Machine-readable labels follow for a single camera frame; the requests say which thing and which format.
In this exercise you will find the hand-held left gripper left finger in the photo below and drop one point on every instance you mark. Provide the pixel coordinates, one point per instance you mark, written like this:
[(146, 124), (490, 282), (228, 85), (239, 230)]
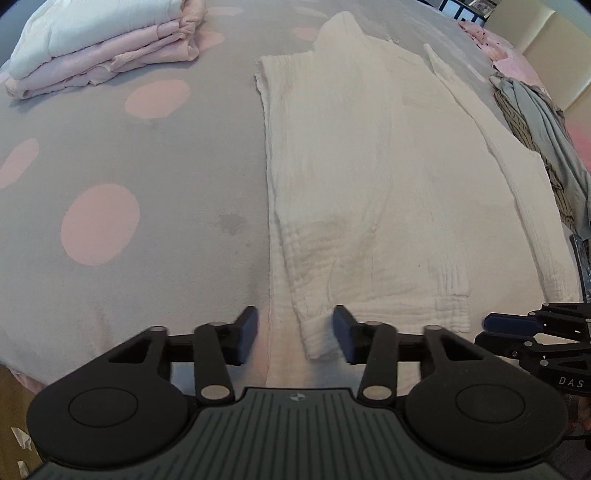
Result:
[(247, 334)]

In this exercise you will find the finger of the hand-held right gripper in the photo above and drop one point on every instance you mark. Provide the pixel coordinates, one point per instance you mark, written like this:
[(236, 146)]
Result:
[(508, 321), (503, 344)]

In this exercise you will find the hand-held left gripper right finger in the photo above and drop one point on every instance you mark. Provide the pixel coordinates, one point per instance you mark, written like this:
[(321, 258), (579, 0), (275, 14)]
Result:
[(344, 334)]

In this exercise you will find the white muslin garment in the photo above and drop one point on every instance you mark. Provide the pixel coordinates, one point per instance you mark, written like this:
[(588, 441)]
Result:
[(369, 161)]

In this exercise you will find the black smartphone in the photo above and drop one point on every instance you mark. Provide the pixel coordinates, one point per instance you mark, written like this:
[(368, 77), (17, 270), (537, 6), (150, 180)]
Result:
[(582, 267)]

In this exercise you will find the grey pink-dotted bedspread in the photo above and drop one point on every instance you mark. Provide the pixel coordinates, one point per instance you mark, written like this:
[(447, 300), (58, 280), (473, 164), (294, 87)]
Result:
[(115, 254)]

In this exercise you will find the plain pink pillow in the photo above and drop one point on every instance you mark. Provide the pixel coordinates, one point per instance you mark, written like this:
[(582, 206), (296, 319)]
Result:
[(579, 138)]

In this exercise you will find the brown striped garment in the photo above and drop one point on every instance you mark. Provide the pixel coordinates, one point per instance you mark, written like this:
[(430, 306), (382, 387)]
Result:
[(519, 124)]

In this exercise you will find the grey shirt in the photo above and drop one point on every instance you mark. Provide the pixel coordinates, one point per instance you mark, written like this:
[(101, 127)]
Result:
[(549, 124)]

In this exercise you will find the white paper scrap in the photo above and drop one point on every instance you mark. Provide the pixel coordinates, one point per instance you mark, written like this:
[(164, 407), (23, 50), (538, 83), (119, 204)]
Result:
[(21, 438)]

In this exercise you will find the pink crumpled garment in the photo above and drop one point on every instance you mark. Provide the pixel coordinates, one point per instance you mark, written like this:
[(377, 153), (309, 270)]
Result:
[(498, 46)]

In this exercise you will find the folded pale pink garment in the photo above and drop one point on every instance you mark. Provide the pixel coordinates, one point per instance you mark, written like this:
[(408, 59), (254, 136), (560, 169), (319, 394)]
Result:
[(92, 74)]

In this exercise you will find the white nightstand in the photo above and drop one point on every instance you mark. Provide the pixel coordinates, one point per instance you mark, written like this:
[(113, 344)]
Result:
[(457, 9)]

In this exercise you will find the folded white garment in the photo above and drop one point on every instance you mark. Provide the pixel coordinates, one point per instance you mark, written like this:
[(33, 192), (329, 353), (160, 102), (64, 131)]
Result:
[(92, 27)]

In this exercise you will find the photo frame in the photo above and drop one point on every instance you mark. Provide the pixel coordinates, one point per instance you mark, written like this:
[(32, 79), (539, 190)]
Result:
[(485, 4)]

